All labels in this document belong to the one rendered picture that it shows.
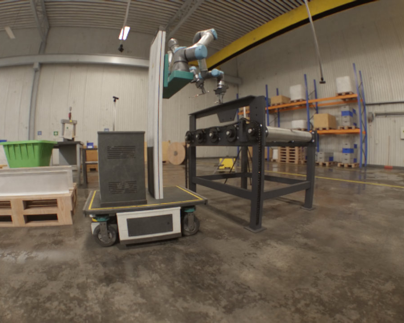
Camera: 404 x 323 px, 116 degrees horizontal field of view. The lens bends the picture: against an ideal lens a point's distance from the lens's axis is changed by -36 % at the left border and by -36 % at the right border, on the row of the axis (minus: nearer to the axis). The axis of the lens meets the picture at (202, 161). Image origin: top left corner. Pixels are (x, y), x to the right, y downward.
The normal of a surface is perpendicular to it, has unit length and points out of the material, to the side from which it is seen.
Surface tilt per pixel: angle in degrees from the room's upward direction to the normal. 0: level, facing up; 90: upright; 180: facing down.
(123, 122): 90
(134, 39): 90
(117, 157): 90
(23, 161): 105
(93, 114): 90
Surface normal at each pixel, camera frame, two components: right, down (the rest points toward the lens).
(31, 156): 0.36, 0.32
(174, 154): -0.51, 0.06
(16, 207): 0.51, 0.06
